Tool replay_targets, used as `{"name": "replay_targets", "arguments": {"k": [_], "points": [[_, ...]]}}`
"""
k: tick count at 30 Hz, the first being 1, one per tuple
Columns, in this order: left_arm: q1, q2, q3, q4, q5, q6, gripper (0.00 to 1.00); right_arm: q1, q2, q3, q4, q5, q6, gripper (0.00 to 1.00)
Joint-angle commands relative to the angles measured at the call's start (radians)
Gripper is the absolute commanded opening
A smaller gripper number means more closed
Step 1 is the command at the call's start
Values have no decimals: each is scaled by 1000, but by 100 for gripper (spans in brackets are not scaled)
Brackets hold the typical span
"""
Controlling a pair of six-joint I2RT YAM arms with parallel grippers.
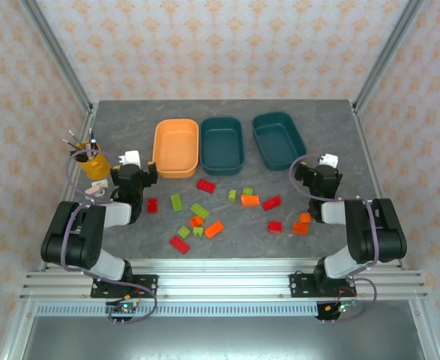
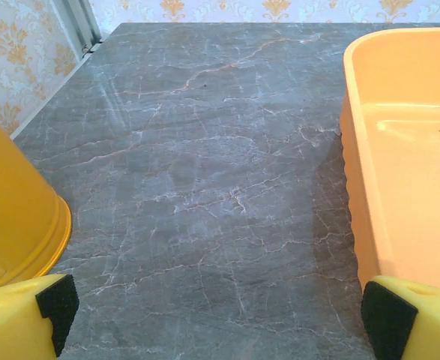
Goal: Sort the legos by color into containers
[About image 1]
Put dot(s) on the red lego brick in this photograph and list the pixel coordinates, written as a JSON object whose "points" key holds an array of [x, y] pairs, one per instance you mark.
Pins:
{"points": [[206, 185], [274, 227], [179, 245], [271, 203], [152, 206]]}

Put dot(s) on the green lego brick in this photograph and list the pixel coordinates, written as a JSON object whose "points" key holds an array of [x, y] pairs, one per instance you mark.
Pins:
{"points": [[247, 191], [199, 210], [184, 232], [232, 195], [177, 202], [198, 232]]}

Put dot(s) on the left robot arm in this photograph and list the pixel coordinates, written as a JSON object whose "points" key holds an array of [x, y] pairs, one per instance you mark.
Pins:
{"points": [[73, 232]]}

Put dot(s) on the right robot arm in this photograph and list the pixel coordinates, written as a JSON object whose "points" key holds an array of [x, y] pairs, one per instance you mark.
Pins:
{"points": [[377, 232]]}

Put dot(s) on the yellow pen cup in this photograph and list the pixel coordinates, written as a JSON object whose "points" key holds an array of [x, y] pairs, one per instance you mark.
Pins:
{"points": [[94, 168]]}

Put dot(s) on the pink and white stapler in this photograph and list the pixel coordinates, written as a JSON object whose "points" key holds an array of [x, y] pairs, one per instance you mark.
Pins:
{"points": [[94, 192]]}

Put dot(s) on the orange plastic container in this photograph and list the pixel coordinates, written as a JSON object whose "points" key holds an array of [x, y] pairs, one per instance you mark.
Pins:
{"points": [[174, 146]]}

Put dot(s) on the teal plastic container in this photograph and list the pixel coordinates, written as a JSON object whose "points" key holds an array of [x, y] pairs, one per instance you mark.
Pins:
{"points": [[277, 142], [221, 146]]}

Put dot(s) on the blue pen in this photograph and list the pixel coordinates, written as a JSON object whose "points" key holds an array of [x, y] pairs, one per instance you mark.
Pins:
{"points": [[91, 135]]}

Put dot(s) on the black pen silver tip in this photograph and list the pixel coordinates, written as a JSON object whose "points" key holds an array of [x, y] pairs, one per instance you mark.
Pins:
{"points": [[71, 144]]}

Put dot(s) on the small circuit board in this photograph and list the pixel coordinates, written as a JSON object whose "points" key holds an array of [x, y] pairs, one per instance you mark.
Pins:
{"points": [[126, 308], [341, 308]]}

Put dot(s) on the aluminium mounting beam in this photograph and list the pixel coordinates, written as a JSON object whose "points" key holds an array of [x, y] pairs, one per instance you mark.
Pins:
{"points": [[223, 281]]}

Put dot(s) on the grey metal panel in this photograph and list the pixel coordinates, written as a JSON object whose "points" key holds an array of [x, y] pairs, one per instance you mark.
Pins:
{"points": [[223, 341]]}

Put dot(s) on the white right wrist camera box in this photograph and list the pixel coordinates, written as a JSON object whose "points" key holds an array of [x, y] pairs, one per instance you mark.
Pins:
{"points": [[330, 160]]}

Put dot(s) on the aluminium table side rail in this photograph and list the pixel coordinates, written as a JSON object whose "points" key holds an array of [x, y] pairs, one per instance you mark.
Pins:
{"points": [[369, 150], [86, 123]]}

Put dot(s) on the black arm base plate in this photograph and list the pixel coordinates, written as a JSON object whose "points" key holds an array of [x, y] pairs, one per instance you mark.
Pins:
{"points": [[300, 285], [148, 285]]}

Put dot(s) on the aluminium frame post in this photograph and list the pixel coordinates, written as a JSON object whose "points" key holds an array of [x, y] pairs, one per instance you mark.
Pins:
{"points": [[17, 333], [54, 48], [427, 333], [388, 48]]}

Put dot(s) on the lower aluminium frame post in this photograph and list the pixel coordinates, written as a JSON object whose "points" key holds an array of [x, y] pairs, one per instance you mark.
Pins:
{"points": [[17, 333], [427, 333]]}

